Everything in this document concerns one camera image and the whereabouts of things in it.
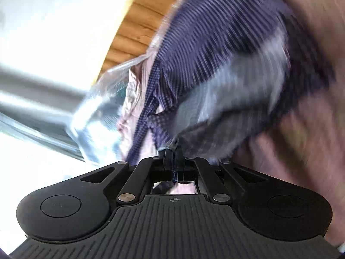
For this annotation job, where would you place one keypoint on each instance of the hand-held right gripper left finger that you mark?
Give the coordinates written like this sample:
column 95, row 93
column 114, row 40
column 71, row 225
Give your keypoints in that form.
column 167, row 164

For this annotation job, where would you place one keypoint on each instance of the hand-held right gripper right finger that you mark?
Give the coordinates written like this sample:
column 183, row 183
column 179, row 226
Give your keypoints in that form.
column 179, row 167

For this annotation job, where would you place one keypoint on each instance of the blue checkered shirt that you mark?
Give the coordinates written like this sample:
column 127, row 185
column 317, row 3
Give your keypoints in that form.
column 229, row 45

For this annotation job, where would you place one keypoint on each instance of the clear bubble wrap sheet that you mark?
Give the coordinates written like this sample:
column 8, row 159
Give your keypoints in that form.
column 99, row 108

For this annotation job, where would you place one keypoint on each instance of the pink bear print blanket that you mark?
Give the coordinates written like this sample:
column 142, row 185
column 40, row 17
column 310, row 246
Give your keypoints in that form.
column 310, row 140

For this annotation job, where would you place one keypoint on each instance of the grey window frame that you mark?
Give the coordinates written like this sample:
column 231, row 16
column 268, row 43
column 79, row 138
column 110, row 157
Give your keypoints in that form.
column 40, row 83

